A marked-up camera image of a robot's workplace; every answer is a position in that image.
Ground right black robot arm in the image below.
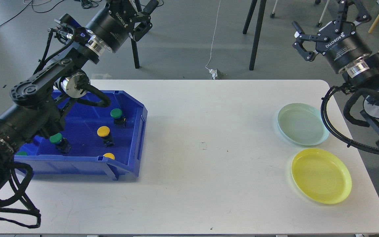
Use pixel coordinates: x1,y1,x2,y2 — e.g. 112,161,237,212
292,0,379,155

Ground light green plate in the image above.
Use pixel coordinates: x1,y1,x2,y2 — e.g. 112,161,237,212
276,103,329,146

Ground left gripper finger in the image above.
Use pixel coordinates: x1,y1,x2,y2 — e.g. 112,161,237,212
131,21,153,41
143,0,159,15

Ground black tripod legs right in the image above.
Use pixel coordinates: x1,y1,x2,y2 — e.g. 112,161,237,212
242,0,267,71

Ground yellow button at bin front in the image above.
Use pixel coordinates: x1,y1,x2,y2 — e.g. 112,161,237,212
103,152,115,160

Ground green push button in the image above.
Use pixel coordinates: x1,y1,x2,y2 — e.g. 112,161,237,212
49,133,72,154

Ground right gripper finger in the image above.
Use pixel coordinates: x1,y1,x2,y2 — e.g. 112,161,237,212
292,21,329,62
330,0,372,23

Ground yellow push button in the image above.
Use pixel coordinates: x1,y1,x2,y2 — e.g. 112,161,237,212
97,126,114,147

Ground yellow plate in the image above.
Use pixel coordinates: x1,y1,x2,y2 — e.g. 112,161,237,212
291,148,352,205

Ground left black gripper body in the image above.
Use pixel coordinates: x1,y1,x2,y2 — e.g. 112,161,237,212
85,0,143,53

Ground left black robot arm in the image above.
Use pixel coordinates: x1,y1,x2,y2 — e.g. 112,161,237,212
0,0,159,228

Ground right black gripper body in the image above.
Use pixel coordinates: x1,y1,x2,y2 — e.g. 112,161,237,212
316,21,372,74

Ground black tripod leg left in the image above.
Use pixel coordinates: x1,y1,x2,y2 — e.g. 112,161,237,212
130,35,141,69

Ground black floor cables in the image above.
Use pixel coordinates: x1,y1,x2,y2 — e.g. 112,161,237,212
0,0,104,53

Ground blue plastic bin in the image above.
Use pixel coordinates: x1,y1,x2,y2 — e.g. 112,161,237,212
14,91,147,180

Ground green button near bin wall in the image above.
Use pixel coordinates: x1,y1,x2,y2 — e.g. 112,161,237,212
110,108,126,128

